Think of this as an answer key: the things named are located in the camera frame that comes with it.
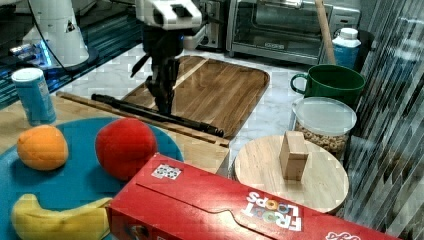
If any clear cereal container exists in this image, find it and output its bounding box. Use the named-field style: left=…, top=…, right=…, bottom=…
left=292, top=97, right=357, bottom=159

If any orange plush fruit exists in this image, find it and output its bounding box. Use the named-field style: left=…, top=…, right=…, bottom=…
left=17, top=125, right=69, bottom=171

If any silver toaster oven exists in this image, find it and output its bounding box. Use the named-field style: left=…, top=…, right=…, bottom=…
left=225, top=0, right=362, bottom=66

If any wooden drawer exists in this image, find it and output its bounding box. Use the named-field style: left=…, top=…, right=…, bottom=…
left=56, top=91, right=229, bottom=147

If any yellow plush banana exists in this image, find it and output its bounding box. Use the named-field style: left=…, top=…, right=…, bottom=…
left=10, top=194, right=111, bottom=240

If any wooden stick handle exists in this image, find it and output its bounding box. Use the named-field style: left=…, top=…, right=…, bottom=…
left=314, top=0, right=336, bottom=64

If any green plastic mug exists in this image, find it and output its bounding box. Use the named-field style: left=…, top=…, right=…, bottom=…
left=290, top=64, right=366, bottom=109

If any silver toaster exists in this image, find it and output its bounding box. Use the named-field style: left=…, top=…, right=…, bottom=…
left=199, top=0, right=229, bottom=51

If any round wooden lid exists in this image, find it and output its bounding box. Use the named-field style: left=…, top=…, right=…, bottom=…
left=234, top=131, right=349, bottom=214

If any red plush apple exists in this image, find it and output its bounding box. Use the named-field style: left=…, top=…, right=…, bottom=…
left=95, top=118, right=158, bottom=181

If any blue white-capped bottle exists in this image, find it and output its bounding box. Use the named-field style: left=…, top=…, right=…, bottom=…
left=332, top=28, right=361, bottom=68

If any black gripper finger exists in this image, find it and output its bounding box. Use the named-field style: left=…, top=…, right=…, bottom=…
left=146, top=76, right=174, bottom=115

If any dark wooden tray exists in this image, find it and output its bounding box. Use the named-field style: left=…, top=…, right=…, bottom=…
left=121, top=54, right=271, bottom=140

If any blue cylindrical can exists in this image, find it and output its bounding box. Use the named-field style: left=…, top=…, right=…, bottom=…
left=11, top=68, right=56, bottom=126

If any blue round plate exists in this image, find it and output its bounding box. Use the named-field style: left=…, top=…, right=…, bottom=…
left=0, top=116, right=185, bottom=240

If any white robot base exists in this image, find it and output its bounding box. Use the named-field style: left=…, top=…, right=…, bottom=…
left=9, top=0, right=98, bottom=72

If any red Froot Loops box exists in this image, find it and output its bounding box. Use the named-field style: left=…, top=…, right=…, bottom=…
left=107, top=154, right=399, bottom=240

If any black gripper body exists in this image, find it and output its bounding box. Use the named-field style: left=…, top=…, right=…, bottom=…
left=142, top=25, right=183, bottom=88

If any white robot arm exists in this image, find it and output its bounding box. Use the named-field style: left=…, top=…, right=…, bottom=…
left=131, top=0, right=206, bottom=114

